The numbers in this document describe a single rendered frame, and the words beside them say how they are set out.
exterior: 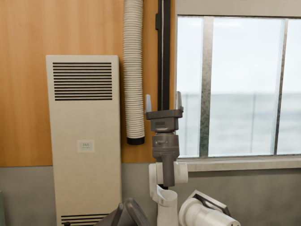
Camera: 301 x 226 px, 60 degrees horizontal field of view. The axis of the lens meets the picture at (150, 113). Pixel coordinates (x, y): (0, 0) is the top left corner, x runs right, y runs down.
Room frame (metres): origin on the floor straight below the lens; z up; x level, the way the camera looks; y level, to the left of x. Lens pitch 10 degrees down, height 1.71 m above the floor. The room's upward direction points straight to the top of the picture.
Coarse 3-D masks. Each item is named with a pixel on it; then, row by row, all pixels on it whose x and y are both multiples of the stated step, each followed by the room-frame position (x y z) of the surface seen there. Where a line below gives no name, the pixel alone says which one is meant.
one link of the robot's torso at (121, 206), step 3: (120, 204) 0.51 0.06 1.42; (123, 204) 0.52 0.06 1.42; (120, 207) 0.51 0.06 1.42; (123, 207) 0.51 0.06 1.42; (117, 210) 0.51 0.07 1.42; (120, 210) 0.50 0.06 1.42; (117, 213) 0.50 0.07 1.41; (120, 213) 0.50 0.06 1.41; (114, 216) 0.50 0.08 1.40; (117, 216) 0.50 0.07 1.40; (114, 219) 0.50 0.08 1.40; (117, 219) 0.50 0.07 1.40; (114, 222) 0.50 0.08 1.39; (117, 222) 0.50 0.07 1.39; (111, 225) 0.50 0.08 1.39; (114, 225) 0.50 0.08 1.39
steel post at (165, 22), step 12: (168, 0) 2.21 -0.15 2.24; (168, 12) 2.21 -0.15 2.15; (156, 24) 2.20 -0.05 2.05; (168, 24) 2.21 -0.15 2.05; (168, 36) 2.21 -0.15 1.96; (168, 48) 2.21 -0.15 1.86; (168, 60) 2.21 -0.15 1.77; (168, 72) 2.21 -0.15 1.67; (168, 84) 2.21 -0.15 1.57; (168, 96) 2.21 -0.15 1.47; (168, 108) 2.21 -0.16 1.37
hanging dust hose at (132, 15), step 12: (132, 0) 2.09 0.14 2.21; (132, 12) 2.09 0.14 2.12; (132, 24) 2.09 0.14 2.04; (132, 36) 2.08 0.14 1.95; (132, 48) 2.08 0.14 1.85; (132, 60) 2.08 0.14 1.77; (132, 72) 2.08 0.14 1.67; (132, 84) 2.08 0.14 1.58; (132, 96) 2.07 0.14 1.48; (132, 108) 2.08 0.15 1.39; (132, 120) 2.08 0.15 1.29; (132, 132) 2.08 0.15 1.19; (132, 144) 2.08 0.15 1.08
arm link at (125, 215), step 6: (114, 210) 0.62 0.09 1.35; (126, 210) 0.60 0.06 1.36; (108, 216) 0.61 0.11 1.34; (120, 216) 0.59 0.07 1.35; (126, 216) 0.59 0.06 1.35; (102, 222) 0.60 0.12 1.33; (108, 222) 0.59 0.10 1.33; (120, 222) 0.58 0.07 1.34; (126, 222) 0.58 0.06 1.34; (132, 222) 0.58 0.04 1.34
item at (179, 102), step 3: (177, 93) 0.83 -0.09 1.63; (180, 93) 0.84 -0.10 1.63; (177, 96) 0.83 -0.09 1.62; (180, 96) 0.84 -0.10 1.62; (177, 99) 0.83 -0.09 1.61; (180, 99) 0.83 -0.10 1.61; (177, 102) 0.82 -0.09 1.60; (180, 102) 0.83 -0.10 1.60; (177, 105) 0.82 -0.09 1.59; (180, 105) 0.82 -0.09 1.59; (177, 108) 0.82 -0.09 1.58; (180, 108) 0.82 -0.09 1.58; (183, 108) 0.83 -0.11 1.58
